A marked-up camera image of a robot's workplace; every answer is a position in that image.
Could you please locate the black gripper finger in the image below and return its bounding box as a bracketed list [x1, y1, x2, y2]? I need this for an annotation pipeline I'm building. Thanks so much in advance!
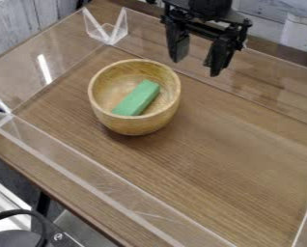
[204, 38, 235, 77]
[165, 18, 189, 63]

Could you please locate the grey metal bracket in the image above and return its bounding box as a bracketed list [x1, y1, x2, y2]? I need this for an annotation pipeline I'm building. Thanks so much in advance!
[34, 210, 84, 247]

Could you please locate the black cable loop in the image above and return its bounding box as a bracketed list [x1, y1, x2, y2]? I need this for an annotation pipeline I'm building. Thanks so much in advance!
[0, 208, 49, 247]

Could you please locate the white cylindrical container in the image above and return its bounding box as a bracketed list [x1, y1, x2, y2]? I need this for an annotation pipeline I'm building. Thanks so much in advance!
[280, 13, 307, 52]

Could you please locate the black table leg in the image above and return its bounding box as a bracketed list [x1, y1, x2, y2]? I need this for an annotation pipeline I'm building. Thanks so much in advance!
[36, 192, 52, 217]

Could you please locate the brown wooden bowl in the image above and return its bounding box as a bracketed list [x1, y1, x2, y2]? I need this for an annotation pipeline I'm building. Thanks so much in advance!
[88, 59, 181, 136]

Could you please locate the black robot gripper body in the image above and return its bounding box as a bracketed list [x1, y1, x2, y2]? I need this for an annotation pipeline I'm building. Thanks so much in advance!
[161, 0, 252, 50]

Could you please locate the green rectangular block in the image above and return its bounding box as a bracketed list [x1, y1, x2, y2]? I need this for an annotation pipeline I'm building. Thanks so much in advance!
[112, 80, 160, 116]

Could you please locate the clear acrylic enclosure wall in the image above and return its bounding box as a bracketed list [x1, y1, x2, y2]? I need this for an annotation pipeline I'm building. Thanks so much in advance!
[0, 2, 307, 247]

